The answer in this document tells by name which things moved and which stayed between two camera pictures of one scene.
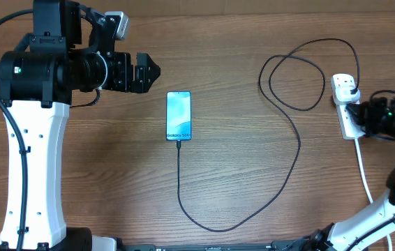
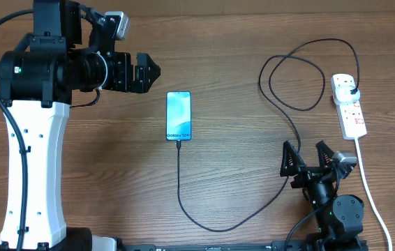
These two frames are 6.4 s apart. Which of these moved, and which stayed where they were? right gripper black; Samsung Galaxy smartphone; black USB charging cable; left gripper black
Moved: right gripper black
Stayed: left gripper black; Samsung Galaxy smartphone; black USB charging cable
